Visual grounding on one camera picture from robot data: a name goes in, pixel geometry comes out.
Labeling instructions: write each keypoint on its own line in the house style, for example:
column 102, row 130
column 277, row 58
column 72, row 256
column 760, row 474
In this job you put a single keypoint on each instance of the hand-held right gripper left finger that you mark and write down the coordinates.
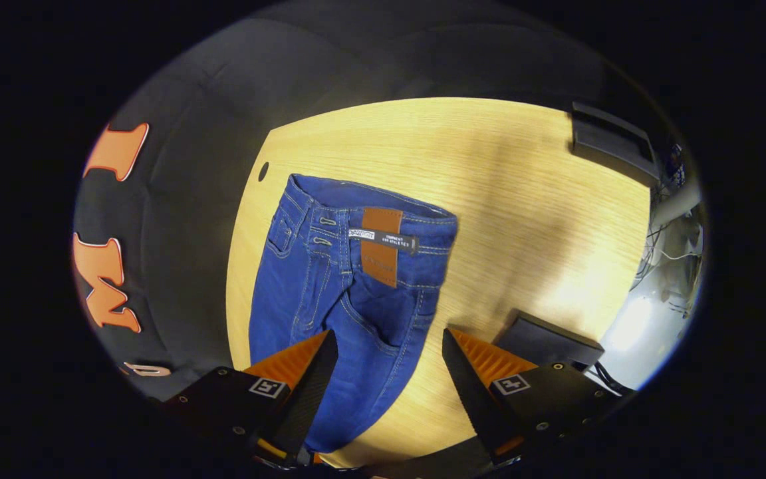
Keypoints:
column 306, row 399

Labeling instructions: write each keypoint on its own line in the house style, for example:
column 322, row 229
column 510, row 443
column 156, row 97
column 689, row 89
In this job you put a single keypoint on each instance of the blue denim jeans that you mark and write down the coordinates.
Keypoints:
column 303, row 293

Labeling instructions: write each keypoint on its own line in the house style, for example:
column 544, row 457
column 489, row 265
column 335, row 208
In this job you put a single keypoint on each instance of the white metal pole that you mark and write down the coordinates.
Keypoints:
column 675, row 207

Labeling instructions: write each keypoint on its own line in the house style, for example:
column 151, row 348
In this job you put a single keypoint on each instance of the black backdrop cloth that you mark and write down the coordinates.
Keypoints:
column 183, row 219

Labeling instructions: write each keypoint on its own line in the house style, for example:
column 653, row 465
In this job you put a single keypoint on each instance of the black flat box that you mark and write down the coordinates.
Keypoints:
column 612, row 143
column 542, row 342

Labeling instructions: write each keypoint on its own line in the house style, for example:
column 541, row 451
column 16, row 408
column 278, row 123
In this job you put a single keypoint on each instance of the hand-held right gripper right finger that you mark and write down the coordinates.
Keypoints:
column 473, row 399

